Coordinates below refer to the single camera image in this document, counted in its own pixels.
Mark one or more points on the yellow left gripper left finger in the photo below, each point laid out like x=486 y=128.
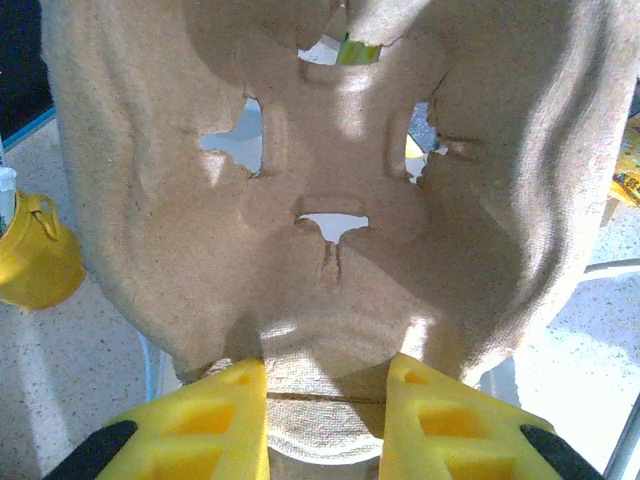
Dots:
x=200 y=435

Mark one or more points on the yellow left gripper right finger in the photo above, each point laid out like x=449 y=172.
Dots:
x=450 y=435

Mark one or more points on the beige pulp cup carrier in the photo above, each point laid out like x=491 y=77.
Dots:
x=200 y=250

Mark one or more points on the yellow metal bucket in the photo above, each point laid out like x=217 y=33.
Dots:
x=35 y=260

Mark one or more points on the yellow snack packet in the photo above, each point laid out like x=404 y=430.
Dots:
x=627 y=180

